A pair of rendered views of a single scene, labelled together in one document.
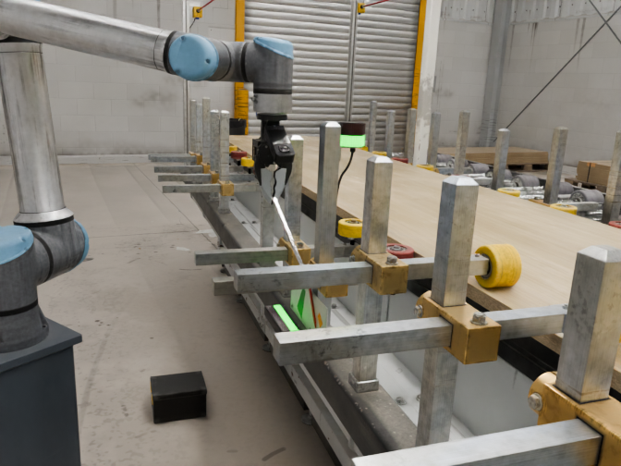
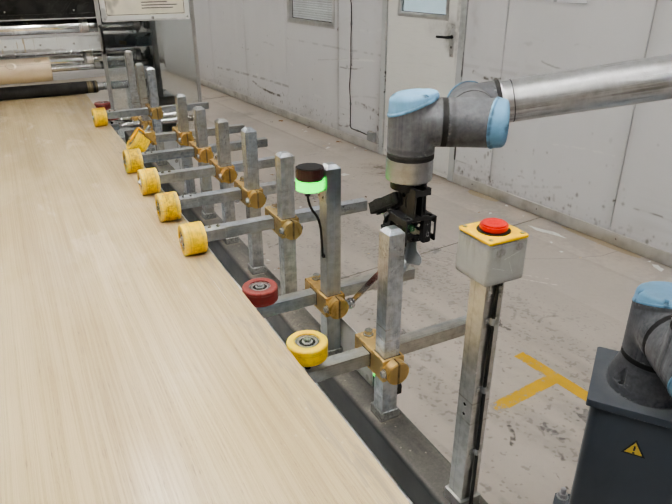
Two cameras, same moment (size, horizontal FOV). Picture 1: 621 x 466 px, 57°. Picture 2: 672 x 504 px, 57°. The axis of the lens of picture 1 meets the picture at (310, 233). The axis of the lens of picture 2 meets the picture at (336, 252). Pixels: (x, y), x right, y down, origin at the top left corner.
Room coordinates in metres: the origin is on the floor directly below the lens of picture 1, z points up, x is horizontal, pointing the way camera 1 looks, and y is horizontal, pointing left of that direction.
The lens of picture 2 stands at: (2.47, -0.20, 1.56)
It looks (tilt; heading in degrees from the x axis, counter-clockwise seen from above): 25 degrees down; 172
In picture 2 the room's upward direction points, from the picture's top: straight up
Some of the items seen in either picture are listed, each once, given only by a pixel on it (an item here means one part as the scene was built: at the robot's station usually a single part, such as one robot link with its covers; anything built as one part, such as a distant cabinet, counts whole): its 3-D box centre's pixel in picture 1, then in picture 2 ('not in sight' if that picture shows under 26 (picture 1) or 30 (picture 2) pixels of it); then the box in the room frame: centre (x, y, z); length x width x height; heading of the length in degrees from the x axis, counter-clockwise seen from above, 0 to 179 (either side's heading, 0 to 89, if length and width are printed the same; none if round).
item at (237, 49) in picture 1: (224, 61); (474, 121); (1.38, 0.22, 1.30); 0.12 x 0.12 x 0.09; 77
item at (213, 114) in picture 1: (214, 163); not in sight; (2.65, 0.46, 0.88); 0.04 x 0.04 x 0.48; 19
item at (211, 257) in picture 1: (280, 254); (392, 348); (1.41, 0.07, 0.83); 0.44 x 0.03 x 0.04; 109
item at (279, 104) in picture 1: (271, 104); (410, 169); (1.37, 0.10, 1.20); 0.10 x 0.09 x 0.05; 109
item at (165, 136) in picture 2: not in sight; (200, 132); (-0.02, -0.38, 0.95); 0.37 x 0.03 x 0.03; 109
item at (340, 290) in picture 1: (327, 275); (325, 297); (1.21, -0.04, 0.85); 0.14 x 0.06 x 0.05; 19
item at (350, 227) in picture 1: (352, 240); (307, 363); (1.48, -0.11, 0.85); 0.08 x 0.08 x 0.11
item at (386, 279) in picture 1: (377, 267); (283, 222); (0.97, -0.12, 0.95); 0.14 x 0.06 x 0.05; 19
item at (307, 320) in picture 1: (307, 308); (345, 339); (1.25, 0.00, 0.75); 0.26 x 0.01 x 0.10; 19
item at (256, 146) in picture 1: (271, 140); (409, 210); (1.38, 0.10, 1.12); 0.09 x 0.08 x 0.12; 19
